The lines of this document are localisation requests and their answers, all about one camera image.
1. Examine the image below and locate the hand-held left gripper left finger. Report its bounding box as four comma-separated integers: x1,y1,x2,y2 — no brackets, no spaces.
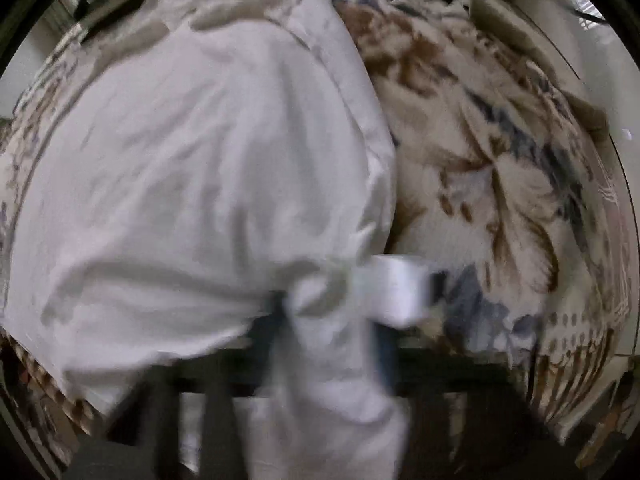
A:
106,291,292,480

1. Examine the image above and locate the floral printed blanket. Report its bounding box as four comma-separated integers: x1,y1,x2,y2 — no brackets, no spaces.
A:
0,0,632,466

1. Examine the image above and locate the white shirt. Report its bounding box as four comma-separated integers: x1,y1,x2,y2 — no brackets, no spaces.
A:
0,0,412,480

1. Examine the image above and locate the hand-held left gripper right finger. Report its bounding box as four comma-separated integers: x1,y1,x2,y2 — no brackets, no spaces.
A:
350,255,568,480

